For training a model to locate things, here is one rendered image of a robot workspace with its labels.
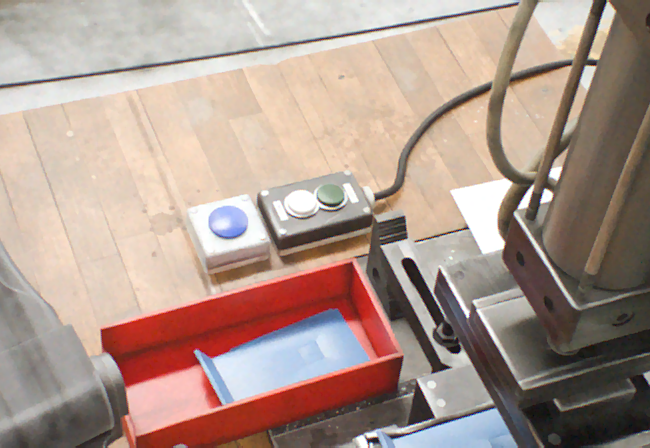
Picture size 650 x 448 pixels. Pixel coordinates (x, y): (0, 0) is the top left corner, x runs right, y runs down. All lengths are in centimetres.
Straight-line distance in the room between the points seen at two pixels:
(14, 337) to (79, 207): 56
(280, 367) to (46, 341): 45
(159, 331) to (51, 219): 20
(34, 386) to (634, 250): 37
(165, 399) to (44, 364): 42
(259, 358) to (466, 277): 29
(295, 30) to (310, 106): 144
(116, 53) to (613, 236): 210
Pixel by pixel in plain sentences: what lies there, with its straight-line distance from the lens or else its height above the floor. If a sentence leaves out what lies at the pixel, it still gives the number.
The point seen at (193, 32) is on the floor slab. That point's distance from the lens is 288.
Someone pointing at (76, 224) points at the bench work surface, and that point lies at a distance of 135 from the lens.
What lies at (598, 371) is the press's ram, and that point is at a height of 118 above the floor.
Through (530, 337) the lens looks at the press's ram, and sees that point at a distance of 94.
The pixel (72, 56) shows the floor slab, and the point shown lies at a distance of 283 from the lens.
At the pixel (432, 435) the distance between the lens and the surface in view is 111.
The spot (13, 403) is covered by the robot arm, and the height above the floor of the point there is 126.
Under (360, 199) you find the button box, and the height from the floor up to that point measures 93.
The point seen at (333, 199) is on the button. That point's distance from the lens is 132.
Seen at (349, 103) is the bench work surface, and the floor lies 90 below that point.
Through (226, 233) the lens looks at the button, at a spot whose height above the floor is 94.
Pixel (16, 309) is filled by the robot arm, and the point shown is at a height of 128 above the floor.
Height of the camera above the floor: 193
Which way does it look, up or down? 50 degrees down
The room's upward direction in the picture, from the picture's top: 7 degrees clockwise
